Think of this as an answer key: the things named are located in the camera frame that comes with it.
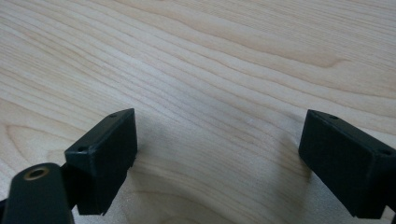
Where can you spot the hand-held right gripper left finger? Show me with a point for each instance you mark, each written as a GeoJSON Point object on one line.
{"type": "Point", "coordinates": [104, 158]}

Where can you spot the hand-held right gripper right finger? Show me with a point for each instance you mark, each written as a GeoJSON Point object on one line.
{"type": "Point", "coordinates": [345, 165]}

